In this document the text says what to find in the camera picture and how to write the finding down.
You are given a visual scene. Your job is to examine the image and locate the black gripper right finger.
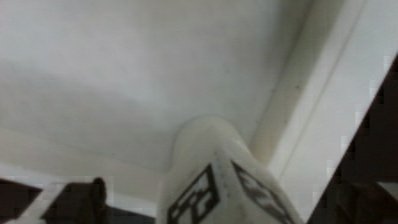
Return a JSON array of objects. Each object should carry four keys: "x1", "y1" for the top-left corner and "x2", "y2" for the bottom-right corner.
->
[{"x1": 334, "y1": 182, "x2": 398, "y2": 224}]

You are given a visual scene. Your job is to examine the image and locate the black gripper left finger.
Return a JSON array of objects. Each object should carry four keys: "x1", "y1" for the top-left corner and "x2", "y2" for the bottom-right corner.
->
[{"x1": 41, "y1": 178, "x2": 108, "y2": 224}]

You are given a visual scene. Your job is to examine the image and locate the white table leg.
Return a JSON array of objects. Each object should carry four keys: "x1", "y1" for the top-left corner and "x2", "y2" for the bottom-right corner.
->
[{"x1": 156, "y1": 116, "x2": 306, "y2": 224}]

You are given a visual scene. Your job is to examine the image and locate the white square tabletop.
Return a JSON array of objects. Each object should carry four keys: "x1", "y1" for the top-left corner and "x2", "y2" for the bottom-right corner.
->
[{"x1": 0, "y1": 0, "x2": 398, "y2": 224}]

